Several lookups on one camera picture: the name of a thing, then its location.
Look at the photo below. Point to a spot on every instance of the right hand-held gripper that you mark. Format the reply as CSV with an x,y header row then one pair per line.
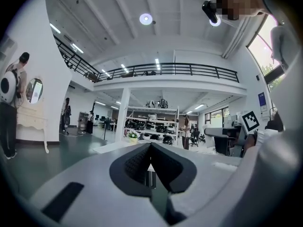
x,y
250,123

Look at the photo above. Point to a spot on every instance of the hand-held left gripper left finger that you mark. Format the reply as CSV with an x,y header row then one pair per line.
x,y
94,193

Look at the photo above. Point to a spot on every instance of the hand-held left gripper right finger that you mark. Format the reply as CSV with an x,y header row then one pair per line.
x,y
189,185

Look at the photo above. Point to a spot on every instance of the grey workstation desk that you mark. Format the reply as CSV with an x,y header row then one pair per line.
x,y
220,136

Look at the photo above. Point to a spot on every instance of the black office chair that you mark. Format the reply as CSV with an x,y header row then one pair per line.
x,y
196,136

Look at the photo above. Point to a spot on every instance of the person's light jacket torso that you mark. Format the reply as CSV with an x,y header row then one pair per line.
x,y
272,174

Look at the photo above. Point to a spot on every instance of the white metal shelf rack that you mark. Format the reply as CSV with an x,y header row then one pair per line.
x,y
176,124

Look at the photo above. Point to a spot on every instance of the black standing fan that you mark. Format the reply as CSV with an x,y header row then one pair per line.
x,y
105,126

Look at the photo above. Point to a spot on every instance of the potted white flowers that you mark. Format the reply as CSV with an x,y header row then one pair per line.
x,y
132,136

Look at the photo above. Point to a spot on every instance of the large window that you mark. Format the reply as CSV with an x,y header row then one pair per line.
x,y
262,48

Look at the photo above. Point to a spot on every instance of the white pillar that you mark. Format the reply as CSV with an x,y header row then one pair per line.
x,y
122,115

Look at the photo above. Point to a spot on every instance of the cream dresser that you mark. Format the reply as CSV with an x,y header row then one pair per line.
x,y
30,122

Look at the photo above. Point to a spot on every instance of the black balcony railing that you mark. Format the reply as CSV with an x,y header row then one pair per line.
x,y
165,70

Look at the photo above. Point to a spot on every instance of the round ceiling lamp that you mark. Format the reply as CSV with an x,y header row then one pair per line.
x,y
216,22
145,18

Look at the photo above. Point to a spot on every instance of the ceiling strip lights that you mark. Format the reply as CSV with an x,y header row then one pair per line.
x,y
157,63

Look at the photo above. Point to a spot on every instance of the oval mirror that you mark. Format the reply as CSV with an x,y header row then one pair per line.
x,y
34,90

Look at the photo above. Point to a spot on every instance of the person's head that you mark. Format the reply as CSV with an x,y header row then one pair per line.
x,y
239,1

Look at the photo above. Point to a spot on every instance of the round white backpack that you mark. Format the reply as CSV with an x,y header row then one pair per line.
x,y
7,86

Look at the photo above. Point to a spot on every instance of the blue wall poster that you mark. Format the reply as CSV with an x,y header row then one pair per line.
x,y
261,98

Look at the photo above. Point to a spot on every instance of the black head camera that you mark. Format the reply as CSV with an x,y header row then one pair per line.
x,y
209,8

